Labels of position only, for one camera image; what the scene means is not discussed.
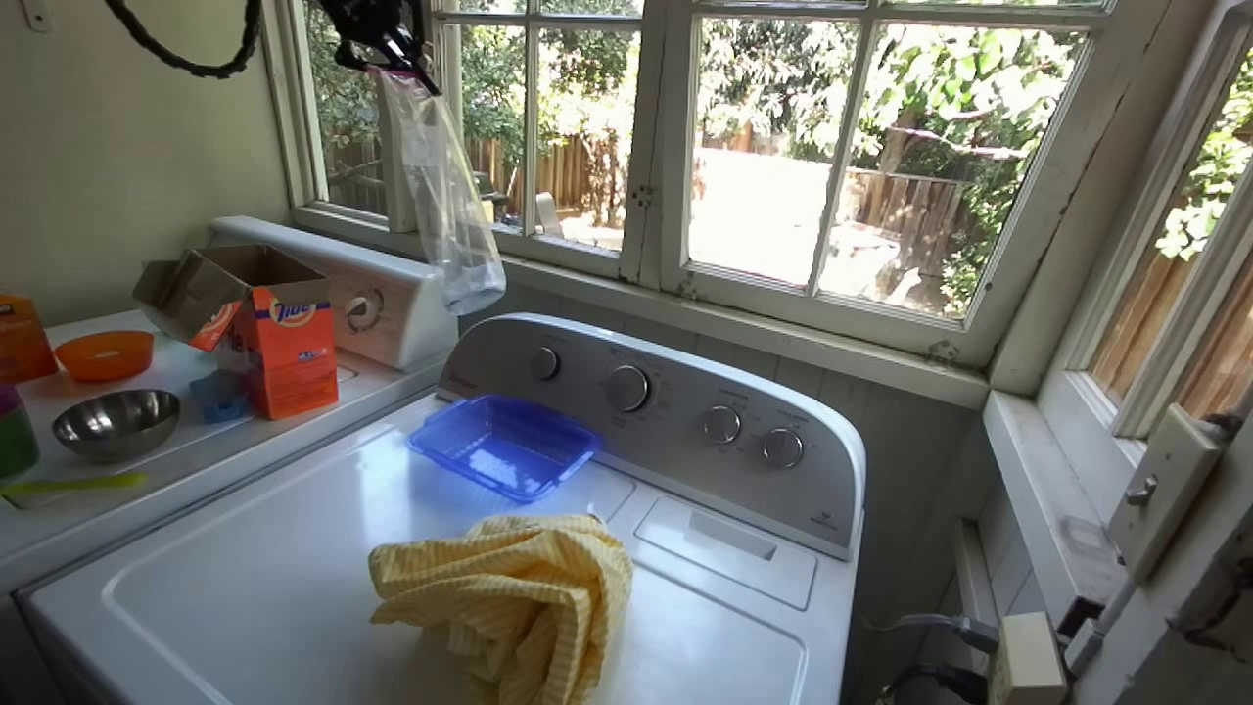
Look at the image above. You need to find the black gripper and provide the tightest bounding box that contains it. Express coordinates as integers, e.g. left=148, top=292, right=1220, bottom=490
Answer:
left=317, top=0, right=437, bottom=94

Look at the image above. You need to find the clear plastic zip bag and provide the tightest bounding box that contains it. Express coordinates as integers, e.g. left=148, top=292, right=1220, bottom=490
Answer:
left=375, top=70, right=505, bottom=317

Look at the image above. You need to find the open brown cardboard box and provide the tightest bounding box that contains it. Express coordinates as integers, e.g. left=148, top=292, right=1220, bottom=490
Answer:
left=133, top=242, right=330, bottom=349

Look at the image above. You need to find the orange detergent box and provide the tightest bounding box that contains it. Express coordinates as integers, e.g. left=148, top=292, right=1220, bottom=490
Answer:
left=237, top=285, right=336, bottom=419

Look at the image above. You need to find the blue scoop cup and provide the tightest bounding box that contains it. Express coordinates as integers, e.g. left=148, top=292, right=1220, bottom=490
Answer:
left=187, top=373, right=250, bottom=423

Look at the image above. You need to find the blue plastic tray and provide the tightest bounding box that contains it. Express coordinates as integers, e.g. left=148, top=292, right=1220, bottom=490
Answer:
left=409, top=390, right=597, bottom=504

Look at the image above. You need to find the orange plastic bowl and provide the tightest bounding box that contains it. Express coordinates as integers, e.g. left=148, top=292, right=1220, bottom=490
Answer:
left=56, top=329, right=153, bottom=385

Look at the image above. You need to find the white dryer machine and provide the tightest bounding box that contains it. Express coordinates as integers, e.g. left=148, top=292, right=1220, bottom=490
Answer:
left=0, top=214, right=459, bottom=594

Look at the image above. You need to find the steel bowl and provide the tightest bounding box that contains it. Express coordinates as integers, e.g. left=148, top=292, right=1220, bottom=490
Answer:
left=49, top=386, right=181, bottom=467

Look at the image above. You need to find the green plastic utensil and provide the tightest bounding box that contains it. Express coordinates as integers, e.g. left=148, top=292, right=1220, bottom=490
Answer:
left=0, top=470, right=153, bottom=500

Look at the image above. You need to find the green purple cup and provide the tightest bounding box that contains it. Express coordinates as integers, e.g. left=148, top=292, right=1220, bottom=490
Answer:
left=0, top=385, right=37, bottom=476

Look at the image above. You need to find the white washing machine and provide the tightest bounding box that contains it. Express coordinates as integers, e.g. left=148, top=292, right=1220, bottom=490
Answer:
left=22, top=313, right=863, bottom=705

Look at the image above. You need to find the yellow waffle cloth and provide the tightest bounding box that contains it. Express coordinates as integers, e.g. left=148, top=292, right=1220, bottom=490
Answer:
left=367, top=511, right=634, bottom=705

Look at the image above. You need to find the black braided cable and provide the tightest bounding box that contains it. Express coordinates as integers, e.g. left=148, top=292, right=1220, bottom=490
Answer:
left=100, top=0, right=266, bottom=81

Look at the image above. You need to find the beige wall plug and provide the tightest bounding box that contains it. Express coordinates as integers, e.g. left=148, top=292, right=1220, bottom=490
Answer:
left=985, top=612, right=1067, bottom=705

